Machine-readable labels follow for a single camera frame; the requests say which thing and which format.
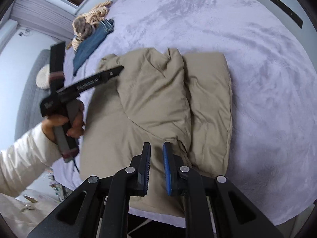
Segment beige puffer jacket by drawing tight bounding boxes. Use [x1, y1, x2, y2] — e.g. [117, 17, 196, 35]
[79, 48, 233, 217]

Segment white sleeved left forearm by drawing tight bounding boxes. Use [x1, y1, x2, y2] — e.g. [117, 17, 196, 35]
[1, 124, 61, 197]

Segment brown striped plush clothes pile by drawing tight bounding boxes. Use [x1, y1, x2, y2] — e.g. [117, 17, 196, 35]
[66, 1, 113, 52]

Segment person's left hand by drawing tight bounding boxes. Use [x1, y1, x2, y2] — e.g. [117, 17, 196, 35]
[40, 99, 86, 144]

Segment white round cushion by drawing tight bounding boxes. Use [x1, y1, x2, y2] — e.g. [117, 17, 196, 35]
[35, 64, 50, 90]

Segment grey quilted headboard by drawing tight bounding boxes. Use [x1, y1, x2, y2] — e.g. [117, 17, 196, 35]
[14, 49, 50, 141]

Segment folded blue jeans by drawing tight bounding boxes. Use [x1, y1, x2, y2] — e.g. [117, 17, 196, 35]
[73, 19, 115, 76]

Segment lavender fleece bed blanket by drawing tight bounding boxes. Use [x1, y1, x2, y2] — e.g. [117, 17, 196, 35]
[65, 0, 316, 225]

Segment wall mounted television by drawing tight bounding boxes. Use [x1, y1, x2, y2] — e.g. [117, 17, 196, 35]
[270, 0, 303, 29]

